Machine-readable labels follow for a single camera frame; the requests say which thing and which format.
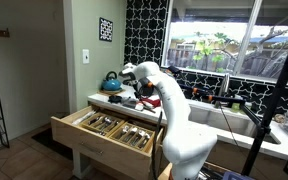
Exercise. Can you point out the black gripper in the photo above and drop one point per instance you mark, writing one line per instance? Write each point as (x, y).
(128, 79)

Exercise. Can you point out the white and red scrubber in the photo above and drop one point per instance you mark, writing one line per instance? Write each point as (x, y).
(139, 107)

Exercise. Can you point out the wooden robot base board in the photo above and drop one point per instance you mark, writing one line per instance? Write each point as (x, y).
(166, 174)

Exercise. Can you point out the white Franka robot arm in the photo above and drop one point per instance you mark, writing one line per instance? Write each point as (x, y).
(174, 100)

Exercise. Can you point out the wooden cutlery organizer tray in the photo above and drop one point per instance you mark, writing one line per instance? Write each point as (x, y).
(130, 147)
(86, 126)

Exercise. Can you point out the wooden kitchen drawer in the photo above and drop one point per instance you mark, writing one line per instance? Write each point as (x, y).
(110, 156)

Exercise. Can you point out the wooden trivet board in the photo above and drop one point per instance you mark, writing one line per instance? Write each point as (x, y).
(100, 92)

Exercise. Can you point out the dark stick utensil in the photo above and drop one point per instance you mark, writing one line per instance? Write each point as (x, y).
(150, 110)

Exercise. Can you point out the silver cutlery piece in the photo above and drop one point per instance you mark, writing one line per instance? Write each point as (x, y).
(144, 140)
(101, 132)
(113, 126)
(124, 131)
(95, 120)
(130, 134)
(138, 137)
(105, 123)

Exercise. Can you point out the black white patterned picture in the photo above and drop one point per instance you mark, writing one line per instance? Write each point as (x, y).
(106, 30)

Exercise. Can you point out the plastic wrapped utensils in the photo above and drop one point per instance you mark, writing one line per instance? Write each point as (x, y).
(84, 117)

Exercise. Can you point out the chrome faucet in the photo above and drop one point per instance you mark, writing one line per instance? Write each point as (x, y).
(224, 86)

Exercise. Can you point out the small green sink sponge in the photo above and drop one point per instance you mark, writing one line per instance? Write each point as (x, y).
(235, 107)

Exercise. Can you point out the steel kitchen sink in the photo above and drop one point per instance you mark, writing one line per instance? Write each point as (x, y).
(237, 126)

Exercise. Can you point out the blue plastic box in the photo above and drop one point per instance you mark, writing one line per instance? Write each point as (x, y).
(237, 176)

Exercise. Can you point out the black stand pole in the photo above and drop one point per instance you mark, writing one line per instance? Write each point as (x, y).
(278, 93)

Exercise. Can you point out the small brown object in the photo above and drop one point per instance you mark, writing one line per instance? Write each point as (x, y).
(279, 118)

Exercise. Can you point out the white light switch plate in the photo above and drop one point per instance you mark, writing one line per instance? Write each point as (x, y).
(86, 56)

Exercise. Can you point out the white window frame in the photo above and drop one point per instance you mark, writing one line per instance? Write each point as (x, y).
(247, 40)

